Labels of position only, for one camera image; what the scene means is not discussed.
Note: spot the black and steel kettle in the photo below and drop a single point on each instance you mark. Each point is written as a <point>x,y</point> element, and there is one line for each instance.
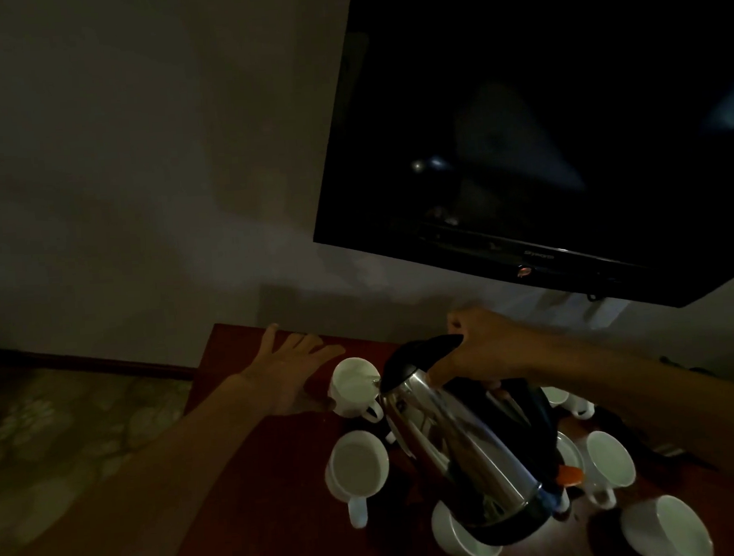
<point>474,468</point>

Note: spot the person's left forearm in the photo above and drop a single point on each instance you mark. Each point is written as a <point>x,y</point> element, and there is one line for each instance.
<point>138,504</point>

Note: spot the person's right forearm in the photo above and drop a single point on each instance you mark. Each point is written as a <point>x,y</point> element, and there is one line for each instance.
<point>664,404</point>

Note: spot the group of white cups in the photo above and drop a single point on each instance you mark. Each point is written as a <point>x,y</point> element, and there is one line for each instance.
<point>355,470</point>

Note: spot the white ceramic cup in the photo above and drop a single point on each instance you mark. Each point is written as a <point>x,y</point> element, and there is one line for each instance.
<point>556,396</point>
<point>580,407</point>
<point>667,532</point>
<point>609,461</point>

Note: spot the person's right hand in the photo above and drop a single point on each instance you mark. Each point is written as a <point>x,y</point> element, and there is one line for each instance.
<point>497,350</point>

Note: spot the black wall television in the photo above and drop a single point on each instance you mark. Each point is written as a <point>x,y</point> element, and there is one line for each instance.
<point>548,86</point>

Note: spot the person's left hand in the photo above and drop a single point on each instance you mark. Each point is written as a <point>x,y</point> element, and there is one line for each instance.
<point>292,374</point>

